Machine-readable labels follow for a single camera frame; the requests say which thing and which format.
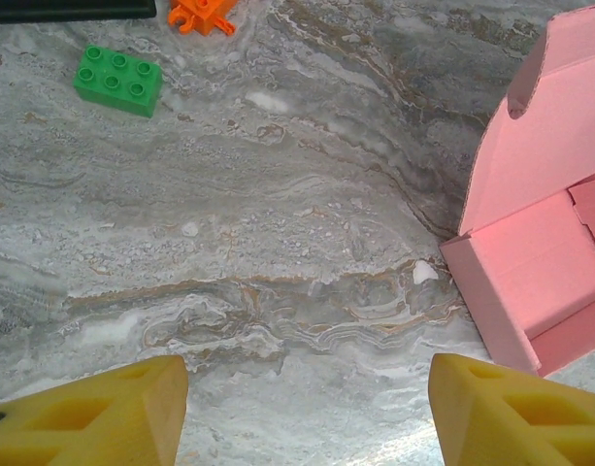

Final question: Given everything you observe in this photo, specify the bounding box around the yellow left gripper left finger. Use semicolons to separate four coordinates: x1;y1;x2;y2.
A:
0;354;189;466

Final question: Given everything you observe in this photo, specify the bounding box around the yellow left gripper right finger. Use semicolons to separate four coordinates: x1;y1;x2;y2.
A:
431;352;595;466

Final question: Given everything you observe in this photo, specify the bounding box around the pink paper box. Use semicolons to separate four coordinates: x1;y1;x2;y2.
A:
439;0;595;380

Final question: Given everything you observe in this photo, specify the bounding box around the green toy brick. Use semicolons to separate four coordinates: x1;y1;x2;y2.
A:
72;44;164;119

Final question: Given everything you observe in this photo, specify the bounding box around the black and grey checkerboard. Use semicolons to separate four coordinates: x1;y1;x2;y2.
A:
0;0;157;25

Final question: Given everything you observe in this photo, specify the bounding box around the orange toy brick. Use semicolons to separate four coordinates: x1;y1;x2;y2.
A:
168;0;240;38

